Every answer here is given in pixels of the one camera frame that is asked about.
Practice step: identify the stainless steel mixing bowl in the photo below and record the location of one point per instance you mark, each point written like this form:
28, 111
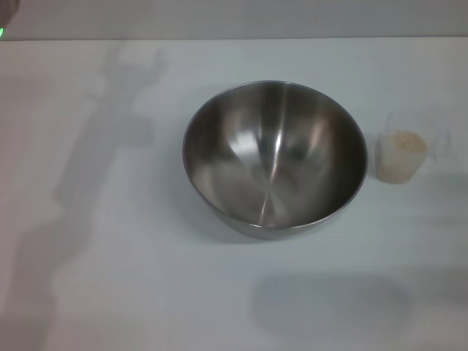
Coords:
274, 164

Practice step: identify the clear plastic measuring cup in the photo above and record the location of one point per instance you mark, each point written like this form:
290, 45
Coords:
396, 170

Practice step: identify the white rice grains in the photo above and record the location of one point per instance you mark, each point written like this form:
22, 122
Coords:
407, 143

